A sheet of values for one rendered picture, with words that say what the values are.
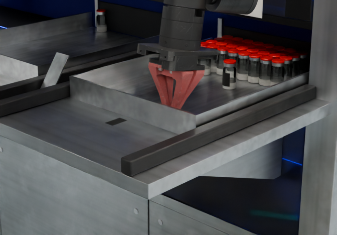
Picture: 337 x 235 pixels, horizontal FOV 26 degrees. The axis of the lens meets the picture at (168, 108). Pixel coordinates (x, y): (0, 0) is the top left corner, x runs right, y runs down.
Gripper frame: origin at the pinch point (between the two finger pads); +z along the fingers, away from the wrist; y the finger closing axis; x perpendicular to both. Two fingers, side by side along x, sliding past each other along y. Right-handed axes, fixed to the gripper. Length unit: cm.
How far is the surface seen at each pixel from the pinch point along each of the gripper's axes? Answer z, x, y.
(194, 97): -0.2, 5.3, 11.3
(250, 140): 1.7, -11.1, 4.2
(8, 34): -2, 53, 11
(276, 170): 11.2, -2.7, 25.2
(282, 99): -2.7, -8.2, 15.0
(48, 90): 1.0, 20.5, -5.2
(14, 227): 51, 77, 35
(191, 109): 0.6, 2.0, 6.9
